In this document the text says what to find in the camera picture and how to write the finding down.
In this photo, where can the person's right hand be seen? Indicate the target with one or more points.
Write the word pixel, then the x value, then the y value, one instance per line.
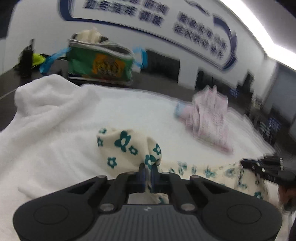
pixel 286 195

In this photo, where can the pink floral folded garment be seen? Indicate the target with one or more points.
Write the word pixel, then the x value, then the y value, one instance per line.
pixel 205 118

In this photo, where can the green zippered storage bag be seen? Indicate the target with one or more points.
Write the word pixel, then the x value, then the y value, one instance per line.
pixel 105 62

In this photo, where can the black office chair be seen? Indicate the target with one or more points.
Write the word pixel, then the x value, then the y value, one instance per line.
pixel 205 79
pixel 162 65

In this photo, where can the yellow-green object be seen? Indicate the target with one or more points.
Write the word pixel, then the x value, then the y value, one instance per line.
pixel 37 60

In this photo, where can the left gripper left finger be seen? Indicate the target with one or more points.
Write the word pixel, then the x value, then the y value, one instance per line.
pixel 118 189

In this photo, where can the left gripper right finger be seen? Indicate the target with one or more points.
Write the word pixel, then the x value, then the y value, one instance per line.
pixel 174 187

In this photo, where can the cream garment green flowers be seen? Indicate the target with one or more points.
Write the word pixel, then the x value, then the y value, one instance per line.
pixel 125 150

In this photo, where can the white fluffy towel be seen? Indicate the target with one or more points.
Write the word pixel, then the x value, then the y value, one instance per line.
pixel 51 143

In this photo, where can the cream garment inside bag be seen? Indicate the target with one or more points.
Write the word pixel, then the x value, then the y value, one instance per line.
pixel 91 36

